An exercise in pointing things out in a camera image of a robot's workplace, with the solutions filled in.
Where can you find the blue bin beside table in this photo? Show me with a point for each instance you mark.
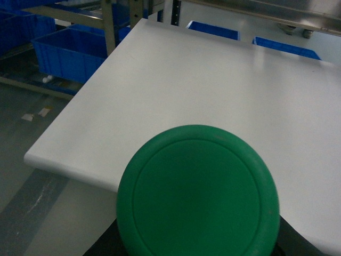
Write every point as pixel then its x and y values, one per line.
pixel 70 54

